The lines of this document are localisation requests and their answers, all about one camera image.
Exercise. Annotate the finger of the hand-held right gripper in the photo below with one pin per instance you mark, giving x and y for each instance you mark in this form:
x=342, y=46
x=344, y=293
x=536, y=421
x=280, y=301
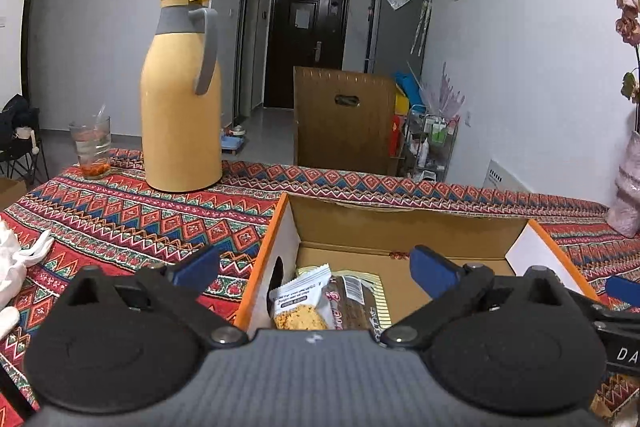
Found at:
x=625, y=292

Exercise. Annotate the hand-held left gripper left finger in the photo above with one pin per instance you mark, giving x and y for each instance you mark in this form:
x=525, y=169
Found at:
x=192, y=271

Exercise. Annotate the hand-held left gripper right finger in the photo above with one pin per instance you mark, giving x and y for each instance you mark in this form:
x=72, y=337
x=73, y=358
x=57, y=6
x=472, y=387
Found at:
x=432, y=272

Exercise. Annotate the orange rimmed cardboard box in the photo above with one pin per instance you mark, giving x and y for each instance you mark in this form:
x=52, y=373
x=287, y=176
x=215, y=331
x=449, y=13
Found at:
x=400, y=222

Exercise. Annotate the dark brown snack packet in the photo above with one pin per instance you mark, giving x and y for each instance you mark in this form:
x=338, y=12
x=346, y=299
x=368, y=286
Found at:
x=350, y=302

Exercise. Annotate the white cracker snack packet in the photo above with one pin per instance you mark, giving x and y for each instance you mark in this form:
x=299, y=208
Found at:
x=300, y=297

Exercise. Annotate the red patterned tablecloth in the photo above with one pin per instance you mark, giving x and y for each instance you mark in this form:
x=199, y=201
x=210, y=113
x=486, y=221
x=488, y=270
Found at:
x=125, y=217

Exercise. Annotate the pink textured vase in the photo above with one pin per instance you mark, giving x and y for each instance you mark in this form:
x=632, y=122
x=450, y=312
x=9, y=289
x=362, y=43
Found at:
x=627, y=192

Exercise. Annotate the blue floor tray with bowls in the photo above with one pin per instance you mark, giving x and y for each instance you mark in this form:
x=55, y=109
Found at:
x=232, y=141

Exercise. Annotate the yellow thermos jug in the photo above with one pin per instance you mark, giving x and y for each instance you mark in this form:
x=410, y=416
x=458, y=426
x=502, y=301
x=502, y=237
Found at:
x=175, y=132

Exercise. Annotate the glass cup with tea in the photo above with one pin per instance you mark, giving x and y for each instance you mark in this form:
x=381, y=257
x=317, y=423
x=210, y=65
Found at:
x=92, y=157

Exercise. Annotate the yellow bag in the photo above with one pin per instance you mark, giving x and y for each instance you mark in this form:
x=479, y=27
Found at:
x=400, y=102

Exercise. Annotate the white cloth glove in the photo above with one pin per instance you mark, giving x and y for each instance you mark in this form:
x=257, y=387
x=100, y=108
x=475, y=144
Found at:
x=7, y=322
x=15, y=257

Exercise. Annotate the pale pink feathery stems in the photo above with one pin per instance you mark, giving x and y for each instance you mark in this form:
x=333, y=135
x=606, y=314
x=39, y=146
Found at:
x=447, y=94

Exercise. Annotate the spoon in glass cup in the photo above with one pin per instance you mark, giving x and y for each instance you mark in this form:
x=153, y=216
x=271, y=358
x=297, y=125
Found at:
x=100, y=117

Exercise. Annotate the blue bag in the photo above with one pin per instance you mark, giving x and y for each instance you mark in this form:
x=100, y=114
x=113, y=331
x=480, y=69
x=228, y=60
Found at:
x=411, y=89

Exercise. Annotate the small brown cardboard box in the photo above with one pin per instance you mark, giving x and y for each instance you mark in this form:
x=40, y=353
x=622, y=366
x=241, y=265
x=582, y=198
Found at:
x=11, y=193

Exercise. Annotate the dark entrance door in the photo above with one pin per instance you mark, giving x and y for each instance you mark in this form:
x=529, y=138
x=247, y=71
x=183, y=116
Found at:
x=285, y=57

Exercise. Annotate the black folding chair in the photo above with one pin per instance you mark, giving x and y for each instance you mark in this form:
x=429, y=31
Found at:
x=15, y=117

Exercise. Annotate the grey refrigerator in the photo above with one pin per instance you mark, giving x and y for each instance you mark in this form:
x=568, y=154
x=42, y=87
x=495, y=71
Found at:
x=390, y=37

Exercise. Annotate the white folded umbrella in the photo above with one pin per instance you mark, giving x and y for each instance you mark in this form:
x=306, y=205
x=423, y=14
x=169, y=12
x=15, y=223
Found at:
x=422, y=22

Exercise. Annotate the dried pink roses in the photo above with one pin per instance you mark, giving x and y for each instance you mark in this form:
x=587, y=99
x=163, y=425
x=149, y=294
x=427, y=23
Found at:
x=627, y=27

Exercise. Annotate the paper sheet on door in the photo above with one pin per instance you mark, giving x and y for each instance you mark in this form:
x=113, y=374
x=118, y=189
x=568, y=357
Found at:
x=300, y=17

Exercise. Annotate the white low wall radiator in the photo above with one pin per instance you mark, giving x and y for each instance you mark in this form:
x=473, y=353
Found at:
x=502, y=179

